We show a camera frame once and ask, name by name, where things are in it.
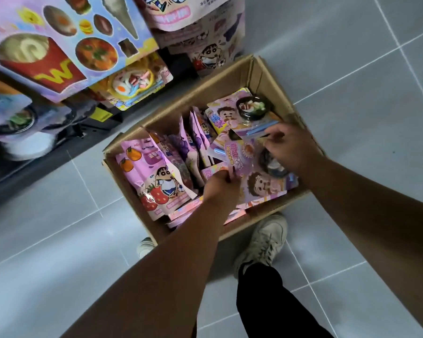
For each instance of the person's left hand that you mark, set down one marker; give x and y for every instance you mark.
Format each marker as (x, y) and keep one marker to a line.
(220, 188)

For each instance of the person's right hand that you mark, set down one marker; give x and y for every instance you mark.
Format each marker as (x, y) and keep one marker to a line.
(298, 147)

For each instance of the person's left thumb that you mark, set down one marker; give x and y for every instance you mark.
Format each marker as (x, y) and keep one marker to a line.
(231, 176)

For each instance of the person's right fingers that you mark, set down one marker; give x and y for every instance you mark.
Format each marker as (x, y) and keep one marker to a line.
(275, 139)

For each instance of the pink bowl toy card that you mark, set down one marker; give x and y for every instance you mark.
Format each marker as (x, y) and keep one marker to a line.
(229, 112)
(248, 165)

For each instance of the person's right forearm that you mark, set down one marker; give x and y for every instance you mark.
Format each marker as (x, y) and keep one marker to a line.
(370, 225)

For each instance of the person's left forearm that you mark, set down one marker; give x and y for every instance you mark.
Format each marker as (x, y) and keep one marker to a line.
(162, 274)

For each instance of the stack of pink card packs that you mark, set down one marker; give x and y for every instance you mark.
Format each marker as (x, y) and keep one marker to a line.
(183, 211)

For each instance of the person's right beige shoe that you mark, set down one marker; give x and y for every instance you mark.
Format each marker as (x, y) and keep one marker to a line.
(264, 239)

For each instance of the person's beige shoe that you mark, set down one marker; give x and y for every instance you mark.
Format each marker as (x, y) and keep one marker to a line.
(146, 247)
(264, 239)

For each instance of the brown cardboard box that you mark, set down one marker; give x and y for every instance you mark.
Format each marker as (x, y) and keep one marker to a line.
(232, 80)

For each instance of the row of pink snack pouches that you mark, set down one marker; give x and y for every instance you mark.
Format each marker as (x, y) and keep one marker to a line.
(155, 172)

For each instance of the brown cartoon hanging pouch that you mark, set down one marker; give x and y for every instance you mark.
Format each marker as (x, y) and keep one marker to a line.
(211, 49)

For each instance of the person's left beige shoe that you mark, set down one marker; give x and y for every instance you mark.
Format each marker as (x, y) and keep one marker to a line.
(146, 247)

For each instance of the person's black trouser leg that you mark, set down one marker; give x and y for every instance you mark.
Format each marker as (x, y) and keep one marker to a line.
(268, 306)

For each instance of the yellow egg toy card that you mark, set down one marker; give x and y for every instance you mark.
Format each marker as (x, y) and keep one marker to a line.
(134, 82)

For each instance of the yellow shelf price tag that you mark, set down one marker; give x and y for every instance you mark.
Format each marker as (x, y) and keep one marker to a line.
(101, 115)

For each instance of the pink cartoon hanging pouch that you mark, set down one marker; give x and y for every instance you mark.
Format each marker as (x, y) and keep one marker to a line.
(183, 12)

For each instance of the black display shelf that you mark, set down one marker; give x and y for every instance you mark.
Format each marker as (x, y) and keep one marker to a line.
(38, 174)

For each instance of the dark bowl toy pack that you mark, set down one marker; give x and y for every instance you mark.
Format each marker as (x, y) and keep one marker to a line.
(17, 119)

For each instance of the large purple food toy card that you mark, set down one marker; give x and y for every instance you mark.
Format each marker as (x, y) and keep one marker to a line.
(45, 42)

